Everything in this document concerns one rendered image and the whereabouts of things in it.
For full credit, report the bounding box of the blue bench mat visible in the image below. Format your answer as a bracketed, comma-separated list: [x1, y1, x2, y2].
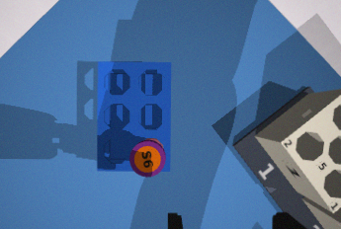
[0, 0, 341, 229]

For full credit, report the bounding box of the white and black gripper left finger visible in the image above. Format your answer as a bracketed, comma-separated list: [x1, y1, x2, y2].
[168, 213, 183, 229]

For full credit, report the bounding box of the blue tube rack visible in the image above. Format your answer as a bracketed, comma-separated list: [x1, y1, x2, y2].
[97, 62, 171, 172]

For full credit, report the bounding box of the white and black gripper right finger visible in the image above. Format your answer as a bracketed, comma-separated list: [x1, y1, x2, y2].
[272, 212, 306, 229]

